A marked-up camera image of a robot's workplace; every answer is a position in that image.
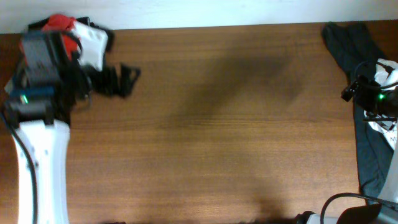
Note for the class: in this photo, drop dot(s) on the orange red t-shirt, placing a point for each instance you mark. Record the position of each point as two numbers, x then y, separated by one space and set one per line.
51 42

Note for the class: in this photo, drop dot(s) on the white printed t-shirt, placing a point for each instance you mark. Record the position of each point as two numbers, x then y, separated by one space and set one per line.
386 108

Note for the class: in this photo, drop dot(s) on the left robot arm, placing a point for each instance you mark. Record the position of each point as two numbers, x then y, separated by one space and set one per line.
45 89

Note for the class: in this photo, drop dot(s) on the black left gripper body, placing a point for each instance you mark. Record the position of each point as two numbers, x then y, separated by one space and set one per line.
104 81

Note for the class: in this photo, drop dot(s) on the folded black garment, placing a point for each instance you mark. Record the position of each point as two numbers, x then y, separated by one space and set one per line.
63 23

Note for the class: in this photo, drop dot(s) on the dark grey garment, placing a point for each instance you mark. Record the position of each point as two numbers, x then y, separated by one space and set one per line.
349 46

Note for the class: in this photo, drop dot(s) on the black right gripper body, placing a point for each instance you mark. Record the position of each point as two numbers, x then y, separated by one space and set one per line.
369 96

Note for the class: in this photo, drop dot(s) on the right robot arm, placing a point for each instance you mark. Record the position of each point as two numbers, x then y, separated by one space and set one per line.
384 208

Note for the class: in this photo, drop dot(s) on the folded grey garment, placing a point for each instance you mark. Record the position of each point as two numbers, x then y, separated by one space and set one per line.
9 86

